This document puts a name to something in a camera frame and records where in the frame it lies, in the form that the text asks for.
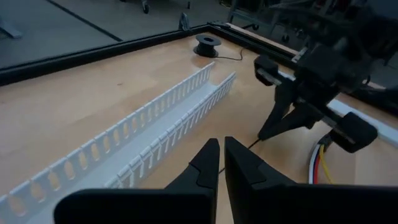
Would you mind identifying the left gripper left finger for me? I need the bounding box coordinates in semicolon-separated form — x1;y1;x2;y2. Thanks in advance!
54;138;221;224

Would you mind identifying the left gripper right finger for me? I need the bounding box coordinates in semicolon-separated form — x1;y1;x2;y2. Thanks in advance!
224;136;398;224

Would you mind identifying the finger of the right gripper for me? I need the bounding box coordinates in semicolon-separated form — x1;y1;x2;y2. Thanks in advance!
263;106;325;138
257;85;297;141

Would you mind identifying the black aluminium table frame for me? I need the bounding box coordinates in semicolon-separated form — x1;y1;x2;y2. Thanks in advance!
0;12;398;108

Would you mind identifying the bundle of coloured wires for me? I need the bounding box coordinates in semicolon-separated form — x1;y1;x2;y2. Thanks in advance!
319;144;334;185
312;151;322;185

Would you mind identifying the black wire spool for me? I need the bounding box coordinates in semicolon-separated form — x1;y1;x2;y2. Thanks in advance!
193;34;244;62

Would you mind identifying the white slotted cable duct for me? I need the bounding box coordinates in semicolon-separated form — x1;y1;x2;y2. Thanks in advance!
0;61;238;224

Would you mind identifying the white flat duct cover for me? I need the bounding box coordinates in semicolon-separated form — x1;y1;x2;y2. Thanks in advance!
277;70;398;147

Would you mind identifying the bundle of coloured cables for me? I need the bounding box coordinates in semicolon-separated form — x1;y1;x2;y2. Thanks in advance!
308;142;321;185

